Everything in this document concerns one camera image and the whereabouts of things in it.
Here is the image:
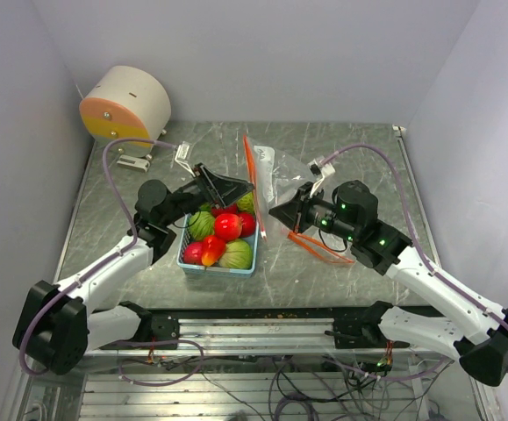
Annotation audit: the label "dark red apple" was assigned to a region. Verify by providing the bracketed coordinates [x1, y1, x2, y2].
[211, 204, 239, 218]

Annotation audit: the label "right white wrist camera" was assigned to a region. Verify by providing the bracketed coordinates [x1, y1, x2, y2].
[308, 159, 335, 197]

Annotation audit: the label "green cabbage left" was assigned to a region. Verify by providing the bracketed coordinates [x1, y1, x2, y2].
[188, 210, 215, 241]

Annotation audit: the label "green custard apple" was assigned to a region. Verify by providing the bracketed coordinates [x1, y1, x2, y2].
[236, 192, 255, 215]

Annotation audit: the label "white round drawer box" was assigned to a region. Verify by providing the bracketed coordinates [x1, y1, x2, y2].
[79, 65, 172, 159]

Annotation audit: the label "clear zip bag orange zipper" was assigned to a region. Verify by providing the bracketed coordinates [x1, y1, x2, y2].
[242, 134, 315, 246]

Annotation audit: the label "green cabbage front right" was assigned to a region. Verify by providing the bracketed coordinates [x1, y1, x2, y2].
[218, 239, 254, 270]

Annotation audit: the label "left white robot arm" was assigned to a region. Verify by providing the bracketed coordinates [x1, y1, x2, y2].
[12, 164, 254, 375]

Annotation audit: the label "aluminium rail frame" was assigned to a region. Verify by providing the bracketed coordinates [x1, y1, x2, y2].
[16, 306, 491, 421]

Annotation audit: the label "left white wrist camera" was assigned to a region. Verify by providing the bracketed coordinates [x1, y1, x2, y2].
[174, 142, 195, 176]

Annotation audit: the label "red orange bell pepper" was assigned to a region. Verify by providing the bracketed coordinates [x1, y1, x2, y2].
[202, 235, 226, 267]

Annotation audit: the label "green cabbage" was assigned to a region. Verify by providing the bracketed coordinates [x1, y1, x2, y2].
[188, 210, 215, 241]
[218, 239, 254, 270]

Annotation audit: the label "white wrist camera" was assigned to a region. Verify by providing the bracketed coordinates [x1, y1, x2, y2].
[308, 159, 335, 197]
[174, 142, 195, 176]

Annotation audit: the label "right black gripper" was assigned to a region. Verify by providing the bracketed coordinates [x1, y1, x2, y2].
[269, 182, 358, 242]

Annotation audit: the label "large red apple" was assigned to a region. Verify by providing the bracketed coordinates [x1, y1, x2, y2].
[213, 213, 242, 242]

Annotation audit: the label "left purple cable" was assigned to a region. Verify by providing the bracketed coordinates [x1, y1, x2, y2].
[18, 138, 180, 377]

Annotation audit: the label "red pomegranate front left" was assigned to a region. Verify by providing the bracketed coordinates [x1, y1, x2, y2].
[182, 241, 203, 266]

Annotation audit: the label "light blue plastic basket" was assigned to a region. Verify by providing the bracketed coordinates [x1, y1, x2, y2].
[177, 193, 259, 278]

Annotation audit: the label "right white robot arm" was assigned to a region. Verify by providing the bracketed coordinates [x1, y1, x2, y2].
[268, 181, 508, 387]

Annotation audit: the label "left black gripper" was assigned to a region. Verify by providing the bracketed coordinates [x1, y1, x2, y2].
[161, 162, 255, 226]

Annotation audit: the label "loose cables below table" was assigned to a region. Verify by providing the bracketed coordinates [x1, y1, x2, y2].
[117, 337, 452, 421]

